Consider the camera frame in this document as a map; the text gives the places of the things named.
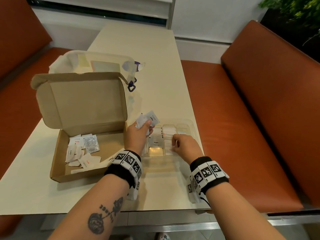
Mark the white window frame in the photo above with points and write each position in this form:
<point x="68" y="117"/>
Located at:
<point x="100" y="7"/>

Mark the row of plain white packets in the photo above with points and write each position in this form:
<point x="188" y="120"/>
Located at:
<point x="168" y="133"/>

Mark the person's right forearm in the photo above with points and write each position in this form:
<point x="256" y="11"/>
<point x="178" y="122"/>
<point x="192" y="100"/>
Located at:
<point x="237" y="217"/>

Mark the person's right hand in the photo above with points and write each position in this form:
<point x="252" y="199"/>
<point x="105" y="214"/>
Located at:
<point x="187" y="149"/>

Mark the open brown cardboard box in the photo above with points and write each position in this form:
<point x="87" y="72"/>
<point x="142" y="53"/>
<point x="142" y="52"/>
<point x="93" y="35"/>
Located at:
<point x="82" y="102"/>

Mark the clear plastic compartment tray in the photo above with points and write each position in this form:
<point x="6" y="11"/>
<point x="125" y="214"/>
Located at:
<point x="172" y="162"/>

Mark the person's left hand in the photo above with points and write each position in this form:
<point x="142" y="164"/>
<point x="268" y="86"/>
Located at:
<point x="136" y="139"/>

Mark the person's right thumb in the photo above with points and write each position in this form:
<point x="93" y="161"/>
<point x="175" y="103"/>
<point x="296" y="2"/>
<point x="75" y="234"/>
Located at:
<point x="174" y="147"/>

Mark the stack of black-label white packets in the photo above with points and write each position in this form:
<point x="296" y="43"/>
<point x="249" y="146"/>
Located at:
<point x="156" y="141"/>

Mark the clear plastic storage bin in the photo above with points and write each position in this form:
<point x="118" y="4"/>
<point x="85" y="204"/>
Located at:
<point x="100" y="62"/>

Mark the black wristband with marker tags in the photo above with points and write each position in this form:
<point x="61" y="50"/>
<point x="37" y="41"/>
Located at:
<point x="207" y="173"/>
<point x="126" y="163"/>

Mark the person's left thumb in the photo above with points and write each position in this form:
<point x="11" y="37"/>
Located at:
<point x="147" y="124"/>

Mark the pale pink paper pad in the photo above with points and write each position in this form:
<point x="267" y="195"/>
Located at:
<point x="105" y="66"/>

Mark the person's left forearm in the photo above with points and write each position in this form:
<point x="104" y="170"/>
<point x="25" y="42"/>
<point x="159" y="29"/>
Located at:
<point x="95" y="209"/>

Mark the white seasoning packet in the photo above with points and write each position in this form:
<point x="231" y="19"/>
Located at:
<point x="140" y="120"/>
<point x="153" y="117"/>

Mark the orange leather bench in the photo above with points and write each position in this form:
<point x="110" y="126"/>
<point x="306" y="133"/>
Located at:
<point x="17" y="72"/>
<point x="255" y="122"/>

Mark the pile of loose white sachets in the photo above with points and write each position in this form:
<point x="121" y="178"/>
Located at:
<point x="82" y="151"/>

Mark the green leafy plant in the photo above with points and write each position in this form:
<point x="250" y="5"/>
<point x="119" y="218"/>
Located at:
<point x="297" y="9"/>

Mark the pale yellow paper pad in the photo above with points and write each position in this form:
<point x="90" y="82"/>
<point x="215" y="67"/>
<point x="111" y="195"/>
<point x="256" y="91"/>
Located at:
<point x="83" y="61"/>

